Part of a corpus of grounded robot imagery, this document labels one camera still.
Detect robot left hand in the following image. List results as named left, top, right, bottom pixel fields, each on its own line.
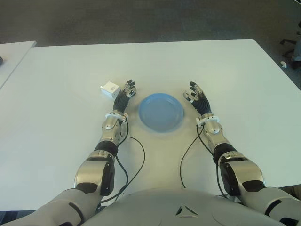
left=112, top=79, right=138, bottom=114

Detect black office chair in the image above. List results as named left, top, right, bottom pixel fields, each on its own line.
left=279, top=39, right=298, bottom=58

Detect long black right wrist cable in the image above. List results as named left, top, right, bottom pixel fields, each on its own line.
left=179, top=126, right=203, bottom=189

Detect blue round plate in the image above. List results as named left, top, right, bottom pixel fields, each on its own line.
left=138, top=93, right=184, bottom=133

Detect short black arm cable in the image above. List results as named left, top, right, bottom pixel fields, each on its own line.
left=198, top=134, right=226, bottom=196
left=114, top=152, right=130, bottom=194

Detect white cube charger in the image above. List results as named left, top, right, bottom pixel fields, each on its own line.
left=98, top=81, right=122, bottom=100

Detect person leg in jeans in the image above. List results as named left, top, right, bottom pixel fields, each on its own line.
left=291, top=41, right=301, bottom=62

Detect beige trousers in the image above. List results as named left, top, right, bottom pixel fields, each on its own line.
left=281, top=185, right=301, bottom=196

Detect short black left arm cable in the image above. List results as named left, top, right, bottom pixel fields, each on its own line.
left=114, top=152, right=130, bottom=194

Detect neighbouring white table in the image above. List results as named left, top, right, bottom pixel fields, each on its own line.
left=0, top=41, right=37, bottom=90

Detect long black wrist cable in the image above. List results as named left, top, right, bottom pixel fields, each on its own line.
left=179, top=126, right=203, bottom=189
left=100, top=119, right=145, bottom=204

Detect long black left wrist cable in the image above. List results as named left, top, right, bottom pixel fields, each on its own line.
left=100, top=119, right=145, bottom=204

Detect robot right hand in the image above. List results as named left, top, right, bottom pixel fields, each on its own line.
left=181, top=81, right=212, bottom=117

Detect short black right arm cable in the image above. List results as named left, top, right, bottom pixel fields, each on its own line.
left=198, top=134, right=226, bottom=196

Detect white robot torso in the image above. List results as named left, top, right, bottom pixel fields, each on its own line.
left=82, top=187, right=280, bottom=226

